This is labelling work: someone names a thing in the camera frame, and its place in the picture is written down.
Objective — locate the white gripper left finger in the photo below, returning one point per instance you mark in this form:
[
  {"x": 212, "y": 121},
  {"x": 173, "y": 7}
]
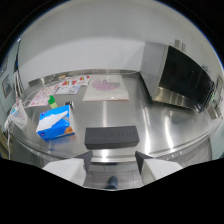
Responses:
[{"x": 70, "y": 166}]

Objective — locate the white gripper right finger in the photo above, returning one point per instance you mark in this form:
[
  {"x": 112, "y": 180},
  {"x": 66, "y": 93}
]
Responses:
[{"x": 154, "y": 167}]

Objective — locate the blue tissue pack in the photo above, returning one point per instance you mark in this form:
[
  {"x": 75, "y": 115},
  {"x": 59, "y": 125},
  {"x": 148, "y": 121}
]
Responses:
[{"x": 55, "y": 123}]

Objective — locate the person's shoe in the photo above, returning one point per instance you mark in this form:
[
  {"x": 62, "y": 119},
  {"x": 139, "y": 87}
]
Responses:
[{"x": 112, "y": 182}]

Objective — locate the black foam block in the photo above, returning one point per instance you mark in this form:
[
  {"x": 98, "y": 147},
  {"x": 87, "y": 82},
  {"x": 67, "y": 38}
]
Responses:
[{"x": 111, "y": 136}]

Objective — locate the small green toy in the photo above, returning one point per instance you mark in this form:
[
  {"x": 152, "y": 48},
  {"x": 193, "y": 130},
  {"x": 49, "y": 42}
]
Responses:
[{"x": 52, "y": 101}]

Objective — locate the clear plastic bag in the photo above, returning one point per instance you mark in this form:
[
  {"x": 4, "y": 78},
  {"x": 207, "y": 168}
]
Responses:
[{"x": 17, "y": 115}]

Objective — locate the white sheet with blue print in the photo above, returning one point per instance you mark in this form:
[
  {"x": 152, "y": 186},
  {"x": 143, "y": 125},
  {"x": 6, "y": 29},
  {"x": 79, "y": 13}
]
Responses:
[{"x": 68, "y": 89}]

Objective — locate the colourful sticker sheet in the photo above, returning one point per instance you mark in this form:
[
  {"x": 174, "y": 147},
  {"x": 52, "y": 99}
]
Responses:
[{"x": 77, "y": 80}]

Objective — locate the white sheet with pink drawing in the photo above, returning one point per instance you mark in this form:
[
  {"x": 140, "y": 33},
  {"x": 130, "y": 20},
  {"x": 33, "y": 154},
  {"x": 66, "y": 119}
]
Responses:
[{"x": 106, "y": 87}]

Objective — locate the stainless steel oven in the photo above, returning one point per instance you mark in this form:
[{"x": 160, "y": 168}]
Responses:
[{"x": 176, "y": 78}]

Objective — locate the framed wall picture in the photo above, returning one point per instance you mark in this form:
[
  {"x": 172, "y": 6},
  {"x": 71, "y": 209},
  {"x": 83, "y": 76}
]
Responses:
[{"x": 6, "y": 85}]

